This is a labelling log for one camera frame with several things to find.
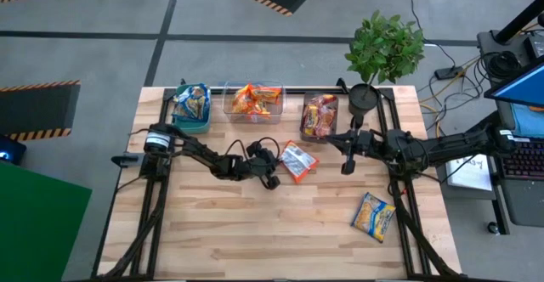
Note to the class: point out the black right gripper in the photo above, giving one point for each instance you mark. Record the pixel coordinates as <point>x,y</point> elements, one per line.
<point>363,144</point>

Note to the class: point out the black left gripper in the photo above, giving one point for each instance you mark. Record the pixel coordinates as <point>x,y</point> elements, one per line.
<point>255,163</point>

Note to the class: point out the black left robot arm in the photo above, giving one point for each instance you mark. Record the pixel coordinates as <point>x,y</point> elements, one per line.
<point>191,150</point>

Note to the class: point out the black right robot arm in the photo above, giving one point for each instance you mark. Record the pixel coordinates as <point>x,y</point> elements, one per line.
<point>446,148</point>

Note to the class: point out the grey translucent plastic bin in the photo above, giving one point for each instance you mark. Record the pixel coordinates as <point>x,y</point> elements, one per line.
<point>319,139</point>

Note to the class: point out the black plant pot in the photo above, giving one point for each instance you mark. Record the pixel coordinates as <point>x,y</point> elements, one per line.
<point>363,101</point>

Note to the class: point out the clear plastic bin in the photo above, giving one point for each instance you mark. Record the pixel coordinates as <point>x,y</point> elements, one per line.
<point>276,114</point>

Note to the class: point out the green plastic bin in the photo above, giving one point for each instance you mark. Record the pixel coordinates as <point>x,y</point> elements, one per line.
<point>191,127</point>

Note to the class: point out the green leafy plant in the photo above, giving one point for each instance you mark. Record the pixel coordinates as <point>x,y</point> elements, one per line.
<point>382,48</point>

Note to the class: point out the black power adapter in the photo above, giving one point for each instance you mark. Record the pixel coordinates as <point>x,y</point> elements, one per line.
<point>448,73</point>

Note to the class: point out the white paper sheet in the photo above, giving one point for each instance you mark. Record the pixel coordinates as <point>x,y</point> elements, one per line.
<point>472,180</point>

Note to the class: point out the black caster wheel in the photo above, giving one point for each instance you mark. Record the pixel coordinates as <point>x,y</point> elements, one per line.
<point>493,228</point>

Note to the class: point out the grey equipment box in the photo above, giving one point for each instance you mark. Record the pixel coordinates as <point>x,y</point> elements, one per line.
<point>486,44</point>

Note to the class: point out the light blue sheet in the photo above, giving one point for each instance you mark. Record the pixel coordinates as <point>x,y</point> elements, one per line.
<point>529,120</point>

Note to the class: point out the grey laptop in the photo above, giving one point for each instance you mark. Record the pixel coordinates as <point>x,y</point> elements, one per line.
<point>527,205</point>

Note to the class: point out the green floor mat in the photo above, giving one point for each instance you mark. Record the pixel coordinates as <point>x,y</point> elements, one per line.
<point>38,222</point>

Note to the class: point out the black device with blue light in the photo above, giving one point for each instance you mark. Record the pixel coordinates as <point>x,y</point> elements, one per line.
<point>8,150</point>

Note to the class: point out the black aluminium mounting frame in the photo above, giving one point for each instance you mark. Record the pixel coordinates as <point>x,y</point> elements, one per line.
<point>293,90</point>

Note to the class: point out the black cart frame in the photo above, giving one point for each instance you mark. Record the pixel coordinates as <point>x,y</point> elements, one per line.
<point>518,18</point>

